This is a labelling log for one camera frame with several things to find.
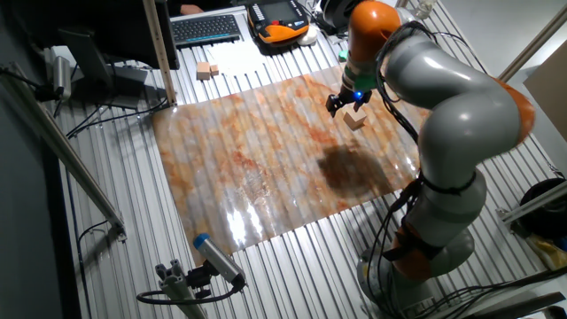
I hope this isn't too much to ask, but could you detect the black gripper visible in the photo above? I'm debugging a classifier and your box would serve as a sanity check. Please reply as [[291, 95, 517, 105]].
[[325, 86, 374, 119]]

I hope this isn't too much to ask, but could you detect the wooden block with hole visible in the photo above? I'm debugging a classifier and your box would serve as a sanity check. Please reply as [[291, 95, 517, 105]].
[[342, 107, 369, 132]]

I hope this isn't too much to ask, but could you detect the orange marble pattern mat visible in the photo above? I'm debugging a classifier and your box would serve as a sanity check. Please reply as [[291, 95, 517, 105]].
[[151, 61, 431, 267]]

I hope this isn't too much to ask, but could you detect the orange and black teach pendant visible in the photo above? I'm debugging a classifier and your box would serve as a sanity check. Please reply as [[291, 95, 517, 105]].
[[245, 0, 311, 45]]

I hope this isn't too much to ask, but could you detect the white paper towel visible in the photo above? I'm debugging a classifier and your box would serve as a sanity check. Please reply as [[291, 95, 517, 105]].
[[206, 42, 278, 76]]

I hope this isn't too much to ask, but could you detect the black computer keyboard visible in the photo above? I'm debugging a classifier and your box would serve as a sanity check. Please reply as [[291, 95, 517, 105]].
[[170, 13, 243, 49]]

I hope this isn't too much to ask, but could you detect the thin diagonal aluminium strut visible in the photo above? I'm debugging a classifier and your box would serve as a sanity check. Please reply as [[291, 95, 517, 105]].
[[498, 4, 567, 83]]

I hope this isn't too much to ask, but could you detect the brown cardboard sheet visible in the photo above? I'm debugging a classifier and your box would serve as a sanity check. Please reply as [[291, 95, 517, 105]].
[[523, 39, 567, 143]]

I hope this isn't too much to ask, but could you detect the black bag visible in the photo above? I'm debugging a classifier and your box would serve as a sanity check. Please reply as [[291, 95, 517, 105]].
[[518, 176, 567, 240]]

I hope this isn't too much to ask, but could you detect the dark monitor stand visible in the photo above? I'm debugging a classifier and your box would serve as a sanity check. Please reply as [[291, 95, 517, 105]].
[[57, 27, 150, 111]]

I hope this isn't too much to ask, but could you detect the yellow plastic bag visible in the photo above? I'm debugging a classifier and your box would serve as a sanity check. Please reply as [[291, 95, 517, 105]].
[[526, 233, 567, 271]]

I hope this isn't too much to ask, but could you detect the black computer monitor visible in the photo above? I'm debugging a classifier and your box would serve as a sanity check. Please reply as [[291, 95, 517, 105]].
[[8, 0, 181, 71]]

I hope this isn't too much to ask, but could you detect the long diagonal aluminium bar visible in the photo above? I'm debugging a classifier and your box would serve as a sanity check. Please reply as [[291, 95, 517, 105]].
[[0, 61, 128, 243]]

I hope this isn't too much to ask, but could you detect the upright aluminium frame post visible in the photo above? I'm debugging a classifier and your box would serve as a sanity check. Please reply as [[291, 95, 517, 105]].
[[141, 0, 178, 107]]

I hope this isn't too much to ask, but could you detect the silver camera with blue cap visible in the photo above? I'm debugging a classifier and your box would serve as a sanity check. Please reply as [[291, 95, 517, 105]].
[[192, 232, 247, 289]]

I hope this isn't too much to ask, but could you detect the aluminium profile with bracket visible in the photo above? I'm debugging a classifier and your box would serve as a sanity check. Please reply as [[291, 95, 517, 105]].
[[495, 180, 567, 225]]

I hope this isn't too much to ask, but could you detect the black camera bracket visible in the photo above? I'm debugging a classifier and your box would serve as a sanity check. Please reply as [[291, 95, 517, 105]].
[[185, 261, 219, 300]]

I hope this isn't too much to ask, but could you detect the black monitor cable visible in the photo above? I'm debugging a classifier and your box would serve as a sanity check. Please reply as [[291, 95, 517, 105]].
[[65, 96, 170, 139]]

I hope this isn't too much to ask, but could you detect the short aluminium profile mount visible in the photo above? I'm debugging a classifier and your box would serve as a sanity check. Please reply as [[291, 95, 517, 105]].
[[154, 259, 209, 319]]

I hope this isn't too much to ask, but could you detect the black camera cable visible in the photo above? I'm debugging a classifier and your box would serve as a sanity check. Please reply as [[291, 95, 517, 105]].
[[136, 283, 245, 306]]

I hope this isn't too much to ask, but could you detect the silver cylindrical camera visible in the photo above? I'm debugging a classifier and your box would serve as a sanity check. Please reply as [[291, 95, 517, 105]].
[[51, 55, 73, 101]]

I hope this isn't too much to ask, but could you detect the thin black floor cable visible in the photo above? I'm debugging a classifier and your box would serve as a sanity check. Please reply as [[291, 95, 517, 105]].
[[75, 219, 110, 319]]

